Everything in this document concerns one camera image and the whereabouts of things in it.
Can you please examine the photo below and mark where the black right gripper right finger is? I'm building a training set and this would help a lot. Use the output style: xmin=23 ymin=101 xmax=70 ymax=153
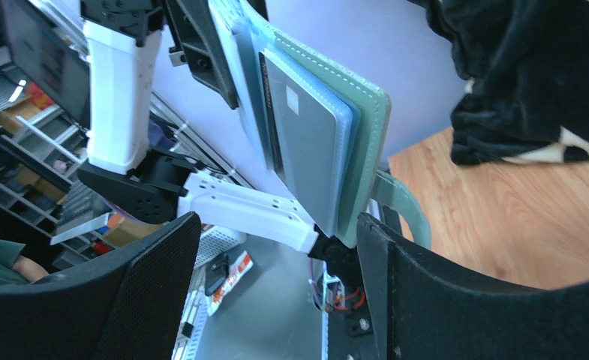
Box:
xmin=357 ymin=213 xmax=589 ymax=359

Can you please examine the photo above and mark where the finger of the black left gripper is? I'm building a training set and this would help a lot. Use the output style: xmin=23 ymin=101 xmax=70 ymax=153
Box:
xmin=164 ymin=0 xmax=239 ymax=110

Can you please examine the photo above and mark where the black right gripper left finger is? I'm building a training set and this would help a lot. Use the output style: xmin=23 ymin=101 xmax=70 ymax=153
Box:
xmin=0 ymin=212 xmax=201 ymax=359

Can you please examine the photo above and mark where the grey chip credit card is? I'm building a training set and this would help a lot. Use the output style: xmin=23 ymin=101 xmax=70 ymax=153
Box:
xmin=257 ymin=47 xmax=354 ymax=237

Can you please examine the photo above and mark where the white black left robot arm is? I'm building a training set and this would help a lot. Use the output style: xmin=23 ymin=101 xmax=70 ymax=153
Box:
xmin=79 ymin=1 xmax=356 ymax=263

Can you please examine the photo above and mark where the person's hand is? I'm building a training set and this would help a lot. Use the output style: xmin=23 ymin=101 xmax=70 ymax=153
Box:
xmin=12 ymin=256 xmax=49 ymax=283

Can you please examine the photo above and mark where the black cream floral blanket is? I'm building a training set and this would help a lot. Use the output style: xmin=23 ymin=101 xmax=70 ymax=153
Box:
xmin=420 ymin=0 xmax=589 ymax=166

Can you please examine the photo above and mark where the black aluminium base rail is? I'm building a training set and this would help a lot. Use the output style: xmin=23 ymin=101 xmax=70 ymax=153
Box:
xmin=172 ymin=99 xmax=389 ymax=360

